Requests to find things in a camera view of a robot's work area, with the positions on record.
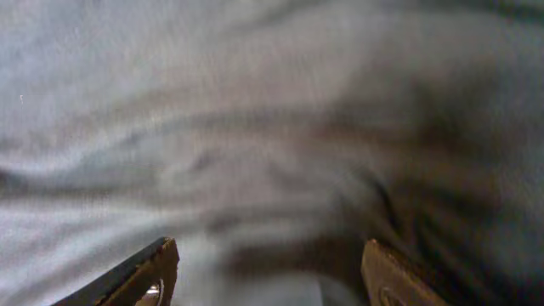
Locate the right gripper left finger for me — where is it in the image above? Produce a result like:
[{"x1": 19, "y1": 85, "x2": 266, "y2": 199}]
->
[{"x1": 54, "y1": 237, "x2": 179, "y2": 306}]

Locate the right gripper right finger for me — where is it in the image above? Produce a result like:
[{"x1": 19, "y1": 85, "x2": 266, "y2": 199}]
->
[{"x1": 360, "y1": 240, "x2": 449, "y2": 306}]

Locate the dark navy t-shirt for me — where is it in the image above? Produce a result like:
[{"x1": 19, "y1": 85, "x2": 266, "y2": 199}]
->
[{"x1": 1, "y1": 1, "x2": 543, "y2": 305}]

